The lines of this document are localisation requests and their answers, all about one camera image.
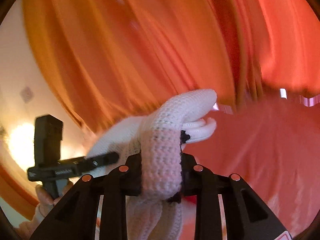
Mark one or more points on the white wall switch plate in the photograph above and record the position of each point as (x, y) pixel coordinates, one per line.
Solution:
(26, 94)

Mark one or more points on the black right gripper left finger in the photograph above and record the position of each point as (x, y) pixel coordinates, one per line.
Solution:
(75, 215)

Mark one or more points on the person's left hand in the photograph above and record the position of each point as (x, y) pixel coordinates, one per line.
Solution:
(46, 202)

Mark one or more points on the pink patterned bed blanket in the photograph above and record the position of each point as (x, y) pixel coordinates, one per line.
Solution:
(274, 146)

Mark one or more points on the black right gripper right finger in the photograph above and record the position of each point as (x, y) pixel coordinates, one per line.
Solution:
(227, 199)

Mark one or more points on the white knitted sweater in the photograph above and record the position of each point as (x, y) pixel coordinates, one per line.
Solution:
(157, 138)

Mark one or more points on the orange curtain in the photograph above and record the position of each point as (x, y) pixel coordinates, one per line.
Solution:
(105, 60)

